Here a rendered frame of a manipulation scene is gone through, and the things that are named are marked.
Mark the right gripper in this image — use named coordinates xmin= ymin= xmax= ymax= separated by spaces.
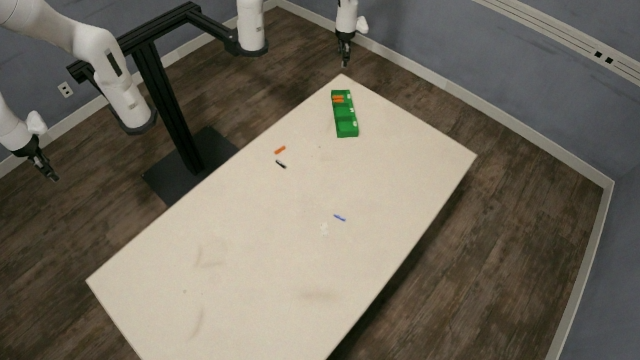
xmin=9 ymin=134 xmax=61 ymax=182

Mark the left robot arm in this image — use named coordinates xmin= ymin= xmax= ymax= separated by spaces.
xmin=237 ymin=0 xmax=368 ymax=51

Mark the green three-compartment tray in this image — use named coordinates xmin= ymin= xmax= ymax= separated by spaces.
xmin=331 ymin=89 xmax=359 ymax=138

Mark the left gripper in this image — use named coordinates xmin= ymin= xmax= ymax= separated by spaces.
xmin=335 ymin=28 xmax=356 ymax=68

